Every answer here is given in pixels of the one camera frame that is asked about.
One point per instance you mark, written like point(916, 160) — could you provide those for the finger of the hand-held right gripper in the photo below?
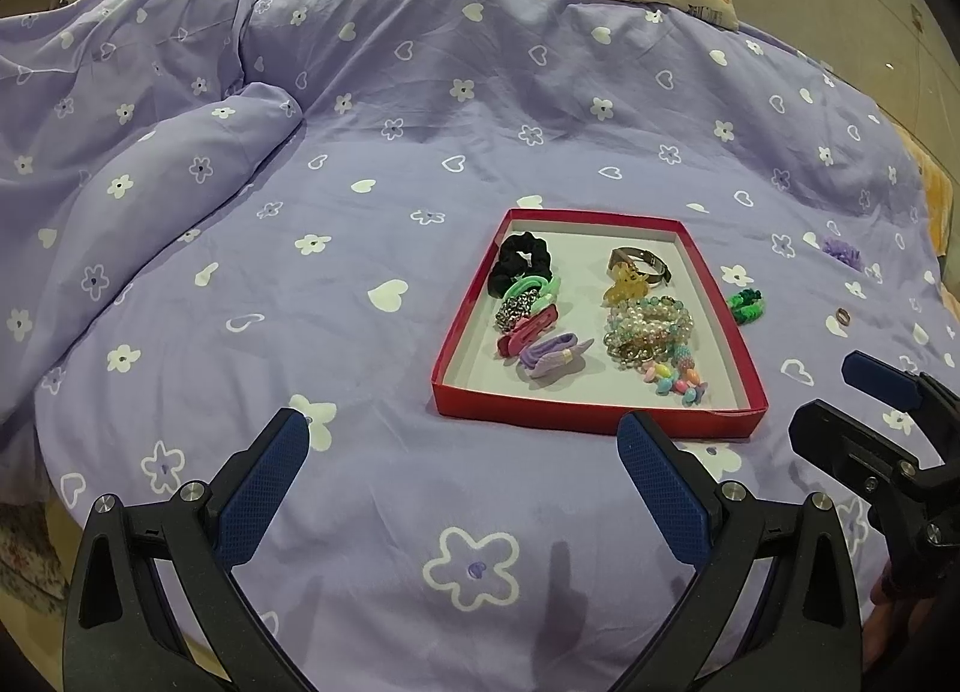
point(879, 378)
point(840, 437)

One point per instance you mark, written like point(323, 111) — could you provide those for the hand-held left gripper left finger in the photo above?
point(262, 491)

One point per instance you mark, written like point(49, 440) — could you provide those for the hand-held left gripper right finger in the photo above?
point(664, 491)

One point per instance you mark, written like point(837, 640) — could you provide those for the red cardboard box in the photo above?
point(600, 423)

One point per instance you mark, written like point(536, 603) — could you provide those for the green knitted hair clip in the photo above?
point(746, 306)

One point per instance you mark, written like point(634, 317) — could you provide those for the yellow claw hair clip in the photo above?
point(626, 291)

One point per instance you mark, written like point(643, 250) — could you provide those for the pink hair clip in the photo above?
point(525, 341)

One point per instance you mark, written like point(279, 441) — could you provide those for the purple flower hair accessory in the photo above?
point(841, 252)

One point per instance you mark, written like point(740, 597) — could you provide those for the yellow blanket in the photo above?
point(941, 198)

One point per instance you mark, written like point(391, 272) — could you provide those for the gold wrist watch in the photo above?
point(657, 273)

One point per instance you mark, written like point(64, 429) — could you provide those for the speckled grey hair clip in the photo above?
point(517, 314)

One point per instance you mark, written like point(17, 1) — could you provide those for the purple floral duvet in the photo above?
point(300, 249)

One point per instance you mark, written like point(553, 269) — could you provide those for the floral patterned cloth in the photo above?
point(22, 558)

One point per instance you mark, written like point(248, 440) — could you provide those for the black scrunchie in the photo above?
point(517, 261)

